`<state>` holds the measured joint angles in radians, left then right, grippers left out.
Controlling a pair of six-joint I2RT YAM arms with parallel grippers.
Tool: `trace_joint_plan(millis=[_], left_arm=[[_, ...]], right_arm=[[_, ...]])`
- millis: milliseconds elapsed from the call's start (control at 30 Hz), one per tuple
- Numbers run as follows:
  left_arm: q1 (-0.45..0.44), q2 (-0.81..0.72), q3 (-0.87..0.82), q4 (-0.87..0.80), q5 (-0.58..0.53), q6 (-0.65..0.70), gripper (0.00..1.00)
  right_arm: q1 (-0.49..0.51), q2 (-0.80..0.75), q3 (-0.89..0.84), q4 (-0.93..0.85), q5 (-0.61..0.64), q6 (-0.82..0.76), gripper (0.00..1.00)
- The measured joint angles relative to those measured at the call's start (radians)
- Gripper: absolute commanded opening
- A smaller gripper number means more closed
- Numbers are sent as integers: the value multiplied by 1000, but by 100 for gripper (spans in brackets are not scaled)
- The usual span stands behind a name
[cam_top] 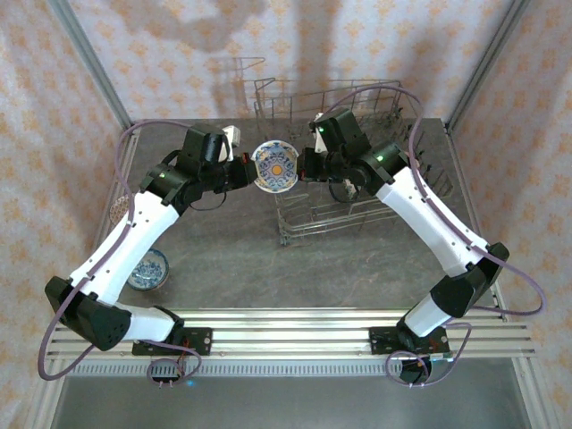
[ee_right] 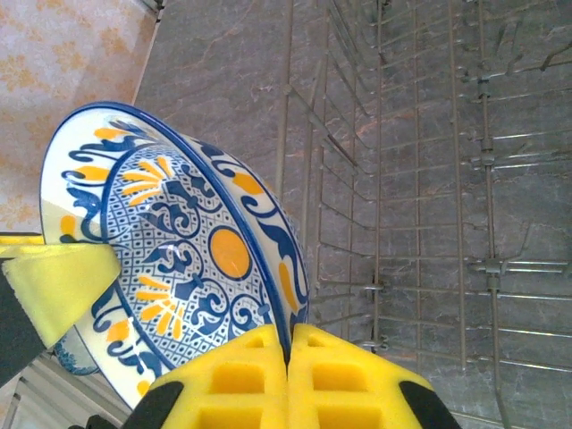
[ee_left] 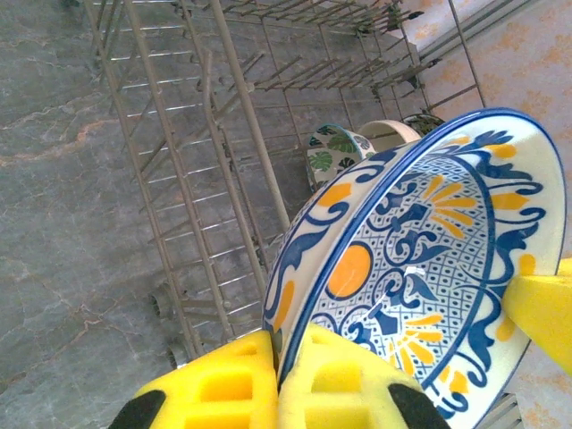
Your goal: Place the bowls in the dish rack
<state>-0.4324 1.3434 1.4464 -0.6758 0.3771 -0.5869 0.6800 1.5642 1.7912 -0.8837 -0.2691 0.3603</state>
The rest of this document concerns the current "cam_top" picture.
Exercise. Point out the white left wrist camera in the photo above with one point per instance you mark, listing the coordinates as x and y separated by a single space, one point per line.
231 134

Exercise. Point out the blue white floral bowl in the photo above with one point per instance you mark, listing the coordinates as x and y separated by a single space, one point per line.
148 269

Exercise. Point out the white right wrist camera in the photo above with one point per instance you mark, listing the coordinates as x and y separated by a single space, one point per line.
319 142

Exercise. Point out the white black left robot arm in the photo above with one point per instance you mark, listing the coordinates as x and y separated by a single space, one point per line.
125 250

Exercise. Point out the aluminium frame post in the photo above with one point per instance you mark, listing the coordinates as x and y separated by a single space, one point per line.
95 67
485 67

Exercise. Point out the small green circuit board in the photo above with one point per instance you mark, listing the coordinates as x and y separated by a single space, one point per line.
442 357

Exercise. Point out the aluminium side rail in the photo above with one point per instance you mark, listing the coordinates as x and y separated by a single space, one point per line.
460 165
111 187

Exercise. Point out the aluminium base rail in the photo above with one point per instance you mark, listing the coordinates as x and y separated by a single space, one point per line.
290 335

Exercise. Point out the red-brown lattice pattern bowl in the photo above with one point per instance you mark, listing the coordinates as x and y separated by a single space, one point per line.
118 209

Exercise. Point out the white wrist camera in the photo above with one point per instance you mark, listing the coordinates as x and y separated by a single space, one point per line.
319 142
231 134

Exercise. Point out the green patterned bowl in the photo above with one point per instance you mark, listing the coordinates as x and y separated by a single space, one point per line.
335 194

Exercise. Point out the blue yellow mandala bowl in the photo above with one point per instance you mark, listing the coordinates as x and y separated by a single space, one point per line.
276 169

